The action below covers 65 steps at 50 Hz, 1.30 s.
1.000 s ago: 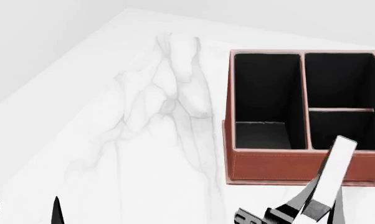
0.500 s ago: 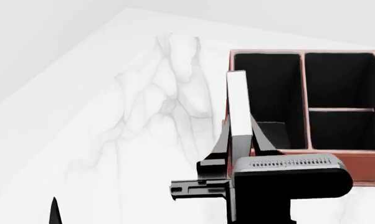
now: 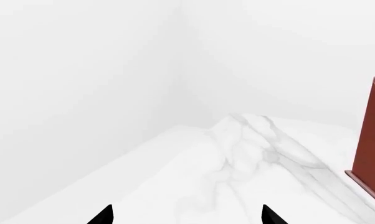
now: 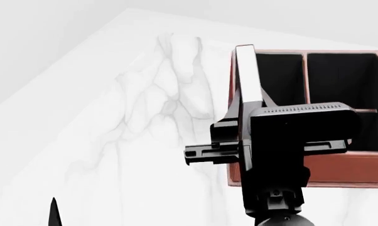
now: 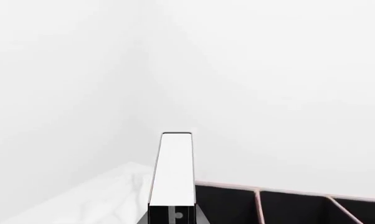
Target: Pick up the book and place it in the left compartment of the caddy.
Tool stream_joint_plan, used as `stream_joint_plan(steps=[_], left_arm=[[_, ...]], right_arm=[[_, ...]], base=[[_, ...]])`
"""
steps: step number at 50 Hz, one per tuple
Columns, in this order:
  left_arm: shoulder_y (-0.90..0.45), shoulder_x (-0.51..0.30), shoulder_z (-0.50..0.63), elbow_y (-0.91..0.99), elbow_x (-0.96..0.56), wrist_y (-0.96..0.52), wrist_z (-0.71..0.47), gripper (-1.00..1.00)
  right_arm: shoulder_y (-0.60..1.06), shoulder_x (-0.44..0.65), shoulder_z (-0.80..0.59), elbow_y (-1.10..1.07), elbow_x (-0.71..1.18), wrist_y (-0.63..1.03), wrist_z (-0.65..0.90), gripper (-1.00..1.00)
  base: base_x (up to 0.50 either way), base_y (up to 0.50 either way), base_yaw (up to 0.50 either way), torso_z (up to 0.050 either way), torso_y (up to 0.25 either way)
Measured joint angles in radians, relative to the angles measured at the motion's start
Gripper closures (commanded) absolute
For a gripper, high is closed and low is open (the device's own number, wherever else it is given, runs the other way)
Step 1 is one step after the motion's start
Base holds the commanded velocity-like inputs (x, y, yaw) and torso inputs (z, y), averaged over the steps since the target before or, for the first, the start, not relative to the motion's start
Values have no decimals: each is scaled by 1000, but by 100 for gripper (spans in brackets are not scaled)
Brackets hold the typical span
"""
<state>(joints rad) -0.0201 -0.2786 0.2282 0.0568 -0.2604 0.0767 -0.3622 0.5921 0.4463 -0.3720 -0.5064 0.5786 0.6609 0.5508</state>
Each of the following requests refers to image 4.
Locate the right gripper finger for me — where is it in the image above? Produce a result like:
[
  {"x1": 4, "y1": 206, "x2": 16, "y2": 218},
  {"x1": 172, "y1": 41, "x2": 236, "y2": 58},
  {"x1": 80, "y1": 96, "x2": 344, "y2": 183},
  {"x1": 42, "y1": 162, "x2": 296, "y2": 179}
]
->
[
  {"x1": 259, "y1": 87, "x2": 278, "y2": 107},
  {"x1": 210, "y1": 88, "x2": 244, "y2": 145}
]

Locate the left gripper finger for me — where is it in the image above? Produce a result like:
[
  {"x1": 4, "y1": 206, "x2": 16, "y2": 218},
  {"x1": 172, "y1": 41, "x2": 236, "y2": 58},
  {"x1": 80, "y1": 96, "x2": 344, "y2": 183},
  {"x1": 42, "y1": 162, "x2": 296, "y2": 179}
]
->
[{"x1": 47, "y1": 196, "x2": 63, "y2": 226}]

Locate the white book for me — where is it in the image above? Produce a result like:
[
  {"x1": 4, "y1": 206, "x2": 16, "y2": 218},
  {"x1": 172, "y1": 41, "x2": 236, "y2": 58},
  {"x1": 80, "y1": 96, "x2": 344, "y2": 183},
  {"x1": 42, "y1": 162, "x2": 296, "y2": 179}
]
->
[{"x1": 234, "y1": 43, "x2": 266, "y2": 105}]

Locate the reddish brown compartment caddy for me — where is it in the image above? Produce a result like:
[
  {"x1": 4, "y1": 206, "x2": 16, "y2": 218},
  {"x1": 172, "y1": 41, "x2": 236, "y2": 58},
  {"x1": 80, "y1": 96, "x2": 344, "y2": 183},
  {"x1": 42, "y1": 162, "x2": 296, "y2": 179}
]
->
[{"x1": 225, "y1": 48, "x2": 378, "y2": 190}]

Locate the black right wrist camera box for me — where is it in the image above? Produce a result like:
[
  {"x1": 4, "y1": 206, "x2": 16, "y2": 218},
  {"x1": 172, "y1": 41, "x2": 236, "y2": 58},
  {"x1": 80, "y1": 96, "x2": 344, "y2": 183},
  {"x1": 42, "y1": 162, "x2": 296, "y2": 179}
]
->
[{"x1": 247, "y1": 102, "x2": 363, "y2": 157}]

